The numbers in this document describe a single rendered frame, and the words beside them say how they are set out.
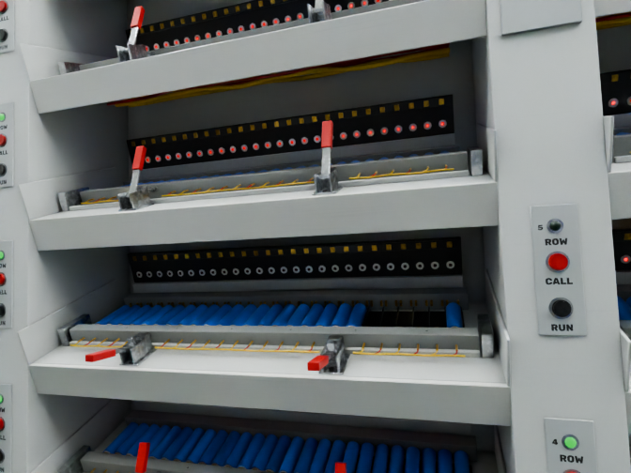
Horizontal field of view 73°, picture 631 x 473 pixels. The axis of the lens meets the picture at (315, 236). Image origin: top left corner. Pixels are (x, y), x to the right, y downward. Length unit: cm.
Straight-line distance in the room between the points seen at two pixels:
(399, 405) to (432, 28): 40
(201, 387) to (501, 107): 45
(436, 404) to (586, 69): 36
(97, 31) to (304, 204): 55
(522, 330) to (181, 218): 40
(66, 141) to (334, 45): 45
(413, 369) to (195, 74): 44
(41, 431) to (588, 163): 75
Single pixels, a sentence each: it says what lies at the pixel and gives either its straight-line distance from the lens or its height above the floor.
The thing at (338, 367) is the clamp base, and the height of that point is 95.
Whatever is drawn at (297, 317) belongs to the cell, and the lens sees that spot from 58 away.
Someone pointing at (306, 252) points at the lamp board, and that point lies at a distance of 64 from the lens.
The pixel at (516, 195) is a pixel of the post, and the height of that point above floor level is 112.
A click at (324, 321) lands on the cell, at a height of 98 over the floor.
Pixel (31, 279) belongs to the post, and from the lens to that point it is 72.
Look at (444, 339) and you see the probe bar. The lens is 51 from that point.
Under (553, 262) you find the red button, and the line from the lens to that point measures 46.
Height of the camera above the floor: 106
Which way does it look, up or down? 3 degrees up
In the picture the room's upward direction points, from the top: 2 degrees counter-clockwise
